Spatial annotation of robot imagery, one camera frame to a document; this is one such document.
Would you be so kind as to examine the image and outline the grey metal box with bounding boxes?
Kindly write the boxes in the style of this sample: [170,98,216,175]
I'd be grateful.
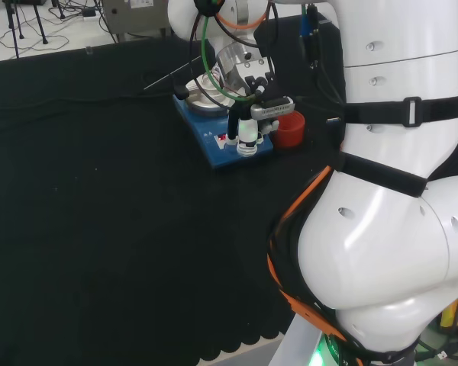
[101,0,170,38]

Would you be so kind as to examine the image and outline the black cloth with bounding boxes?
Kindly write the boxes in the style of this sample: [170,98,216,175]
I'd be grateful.
[0,14,458,363]

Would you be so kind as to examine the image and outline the black tripod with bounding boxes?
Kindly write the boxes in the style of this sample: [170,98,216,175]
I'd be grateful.
[1,0,50,59]

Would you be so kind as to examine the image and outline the thin metal probe rod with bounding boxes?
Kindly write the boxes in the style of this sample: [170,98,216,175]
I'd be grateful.
[142,55,204,92]

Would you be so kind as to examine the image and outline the yellow stop button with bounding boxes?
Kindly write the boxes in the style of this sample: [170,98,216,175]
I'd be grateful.
[437,287,458,341]

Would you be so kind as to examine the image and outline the orange cable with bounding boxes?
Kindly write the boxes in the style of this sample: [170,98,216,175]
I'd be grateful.
[212,8,355,346]

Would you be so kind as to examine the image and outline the heater with blue base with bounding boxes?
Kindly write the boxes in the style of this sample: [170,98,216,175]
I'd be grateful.
[171,72,275,172]

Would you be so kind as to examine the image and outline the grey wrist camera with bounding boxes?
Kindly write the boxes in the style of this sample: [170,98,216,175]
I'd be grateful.
[249,96,295,120]

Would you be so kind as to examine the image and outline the red ribbed plastic cup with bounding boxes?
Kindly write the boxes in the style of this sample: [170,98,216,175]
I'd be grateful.
[271,111,306,151]

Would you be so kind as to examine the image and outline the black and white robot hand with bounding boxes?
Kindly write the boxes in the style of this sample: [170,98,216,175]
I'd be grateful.
[227,108,280,158]

